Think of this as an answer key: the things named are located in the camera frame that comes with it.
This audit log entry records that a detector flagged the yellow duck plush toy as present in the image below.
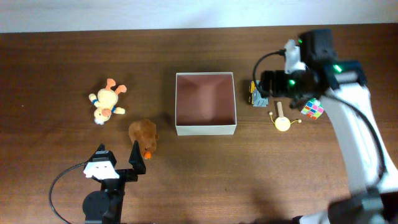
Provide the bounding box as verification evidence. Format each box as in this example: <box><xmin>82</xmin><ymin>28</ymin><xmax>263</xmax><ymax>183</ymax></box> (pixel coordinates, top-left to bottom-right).
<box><xmin>88</xmin><ymin>78</ymin><xmax>127</xmax><ymax>125</ymax></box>

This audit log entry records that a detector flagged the yellow wooden rattle drum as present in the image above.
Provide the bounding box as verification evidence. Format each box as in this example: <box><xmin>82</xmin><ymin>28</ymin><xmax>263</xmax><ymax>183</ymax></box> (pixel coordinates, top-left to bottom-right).
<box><xmin>269</xmin><ymin>101</ymin><xmax>302</xmax><ymax>132</ymax></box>

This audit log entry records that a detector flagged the colourful puzzle cube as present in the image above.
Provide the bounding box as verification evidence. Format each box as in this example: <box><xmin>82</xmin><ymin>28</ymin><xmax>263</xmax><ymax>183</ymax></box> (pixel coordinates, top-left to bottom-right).
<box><xmin>301</xmin><ymin>98</ymin><xmax>324</xmax><ymax>119</ymax></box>

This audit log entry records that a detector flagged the brown plush toy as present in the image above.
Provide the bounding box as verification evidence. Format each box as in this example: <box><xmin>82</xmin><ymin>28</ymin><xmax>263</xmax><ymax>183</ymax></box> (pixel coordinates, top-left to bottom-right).
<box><xmin>128</xmin><ymin>119</ymin><xmax>159</xmax><ymax>160</ymax></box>

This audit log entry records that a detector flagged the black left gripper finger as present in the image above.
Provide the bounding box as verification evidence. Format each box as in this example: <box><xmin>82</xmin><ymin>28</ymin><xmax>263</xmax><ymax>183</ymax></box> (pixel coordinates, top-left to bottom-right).
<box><xmin>129</xmin><ymin>141</ymin><xmax>146</xmax><ymax>174</ymax></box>
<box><xmin>88</xmin><ymin>144</ymin><xmax>116</xmax><ymax>166</ymax></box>

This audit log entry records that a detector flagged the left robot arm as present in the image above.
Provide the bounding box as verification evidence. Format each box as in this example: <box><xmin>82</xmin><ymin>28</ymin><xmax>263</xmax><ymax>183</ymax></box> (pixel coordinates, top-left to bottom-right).
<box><xmin>82</xmin><ymin>141</ymin><xmax>146</xmax><ymax>224</ymax></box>

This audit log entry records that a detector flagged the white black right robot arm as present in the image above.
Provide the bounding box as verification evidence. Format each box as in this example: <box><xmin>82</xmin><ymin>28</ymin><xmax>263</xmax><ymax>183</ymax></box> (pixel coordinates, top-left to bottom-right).
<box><xmin>253</xmin><ymin>29</ymin><xmax>397</xmax><ymax>223</ymax></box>

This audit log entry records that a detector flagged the white cardboard box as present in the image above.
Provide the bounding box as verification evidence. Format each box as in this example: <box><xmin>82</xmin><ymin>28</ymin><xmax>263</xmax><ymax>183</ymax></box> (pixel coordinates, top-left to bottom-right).
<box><xmin>175</xmin><ymin>72</ymin><xmax>237</xmax><ymax>136</ymax></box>

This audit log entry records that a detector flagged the yellow grey toy truck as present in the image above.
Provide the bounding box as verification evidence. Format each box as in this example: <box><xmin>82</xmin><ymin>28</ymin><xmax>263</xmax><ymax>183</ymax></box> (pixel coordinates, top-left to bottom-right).
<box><xmin>249</xmin><ymin>81</ymin><xmax>269</xmax><ymax>108</ymax></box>

